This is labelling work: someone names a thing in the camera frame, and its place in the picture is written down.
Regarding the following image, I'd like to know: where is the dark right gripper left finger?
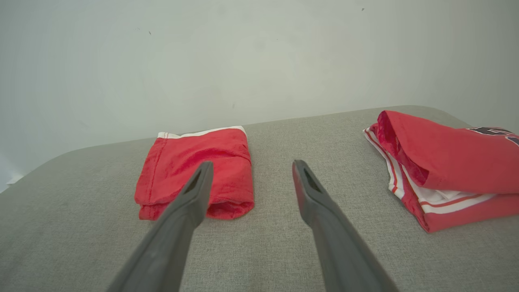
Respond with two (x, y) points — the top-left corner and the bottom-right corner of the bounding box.
(107, 161), (214, 292)

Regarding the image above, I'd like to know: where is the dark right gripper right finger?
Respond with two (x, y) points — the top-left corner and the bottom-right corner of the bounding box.
(292, 159), (400, 292)

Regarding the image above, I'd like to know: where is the red shorts white stripe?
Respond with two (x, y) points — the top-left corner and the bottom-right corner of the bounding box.
(135, 126), (255, 221)

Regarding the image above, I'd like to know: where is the red basketball jersey black lettering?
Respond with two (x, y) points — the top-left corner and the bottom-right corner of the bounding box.
(364, 110), (519, 234)

